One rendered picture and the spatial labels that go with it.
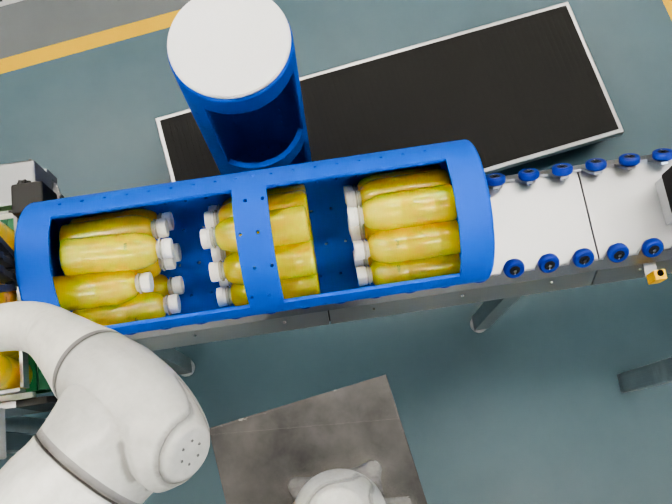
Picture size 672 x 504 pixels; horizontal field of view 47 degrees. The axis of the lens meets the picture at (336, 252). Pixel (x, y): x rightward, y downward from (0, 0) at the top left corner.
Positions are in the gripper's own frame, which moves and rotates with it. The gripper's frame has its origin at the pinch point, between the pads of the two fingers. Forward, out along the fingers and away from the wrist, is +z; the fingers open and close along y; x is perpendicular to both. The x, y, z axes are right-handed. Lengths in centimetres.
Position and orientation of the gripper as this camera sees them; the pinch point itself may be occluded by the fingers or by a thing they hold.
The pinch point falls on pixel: (19, 277)
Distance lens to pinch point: 159.4
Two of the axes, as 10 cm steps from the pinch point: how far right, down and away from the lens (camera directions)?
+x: 9.9, -1.5, 0.1
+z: 0.2, 2.6, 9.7
